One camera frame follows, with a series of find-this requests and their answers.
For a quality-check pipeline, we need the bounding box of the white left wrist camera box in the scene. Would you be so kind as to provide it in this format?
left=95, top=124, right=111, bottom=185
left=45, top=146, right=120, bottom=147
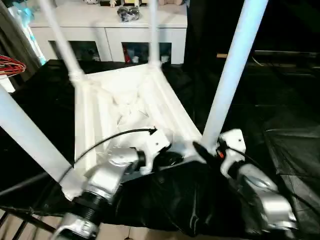
left=138, top=129, right=172, bottom=175

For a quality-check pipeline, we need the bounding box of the white cabinet with glass doors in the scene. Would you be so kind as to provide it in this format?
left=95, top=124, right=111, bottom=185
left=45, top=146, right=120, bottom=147
left=29, top=0, right=189, bottom=65

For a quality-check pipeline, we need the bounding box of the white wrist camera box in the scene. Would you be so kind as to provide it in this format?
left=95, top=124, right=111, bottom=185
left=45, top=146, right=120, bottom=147
left=218, top=129, right=248, bottom=178
left=138, top=129, right=172, bottom=175

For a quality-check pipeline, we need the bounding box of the black metal stand frame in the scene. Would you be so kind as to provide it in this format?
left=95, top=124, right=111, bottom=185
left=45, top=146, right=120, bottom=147
left=0, top=207, right=56, bottom=240

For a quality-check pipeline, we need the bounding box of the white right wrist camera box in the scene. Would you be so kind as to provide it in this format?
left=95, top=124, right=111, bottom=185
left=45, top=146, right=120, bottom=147
left=218, top=129, right=248, bottom=178

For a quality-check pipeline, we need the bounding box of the shiny ornament on cabinet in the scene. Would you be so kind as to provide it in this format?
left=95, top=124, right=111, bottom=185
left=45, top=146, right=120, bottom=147
left=117, top=5, right=141, bottom=23

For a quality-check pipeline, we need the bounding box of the white plastic table top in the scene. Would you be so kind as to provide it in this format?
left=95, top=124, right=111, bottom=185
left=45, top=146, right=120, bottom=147
left=60, top=62, right=207, bottom=201

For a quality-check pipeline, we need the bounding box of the black work mat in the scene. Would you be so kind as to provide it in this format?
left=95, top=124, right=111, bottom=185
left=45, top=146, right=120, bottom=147
left=0, top=57, right=320, bottom=238

